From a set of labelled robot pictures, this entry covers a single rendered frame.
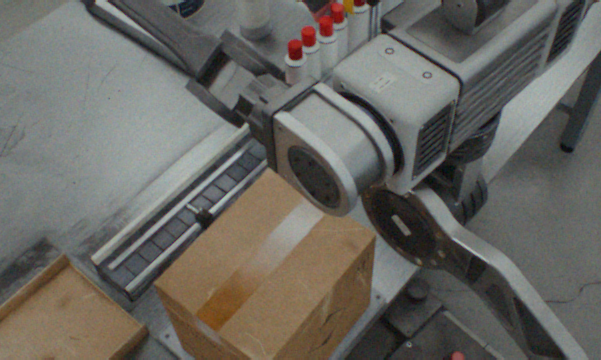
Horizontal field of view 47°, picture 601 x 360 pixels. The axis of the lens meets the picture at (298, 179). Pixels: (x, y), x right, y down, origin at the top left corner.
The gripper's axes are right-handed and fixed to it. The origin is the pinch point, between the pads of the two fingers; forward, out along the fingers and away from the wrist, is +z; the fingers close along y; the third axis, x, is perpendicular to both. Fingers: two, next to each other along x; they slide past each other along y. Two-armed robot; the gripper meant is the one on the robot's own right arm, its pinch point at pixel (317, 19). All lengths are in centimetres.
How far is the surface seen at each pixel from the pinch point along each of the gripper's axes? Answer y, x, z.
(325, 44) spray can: 7.3, 8.5, -2.1
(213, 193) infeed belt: 47.2, 8.7, 12.9
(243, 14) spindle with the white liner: 5.2, -20.7, 5.7
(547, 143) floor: -89, 40, 103
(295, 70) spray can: 17.5, 8.1, -1.6
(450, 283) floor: -13, 45, 102
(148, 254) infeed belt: 67, 9, 13
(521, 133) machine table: -15, 51, 19
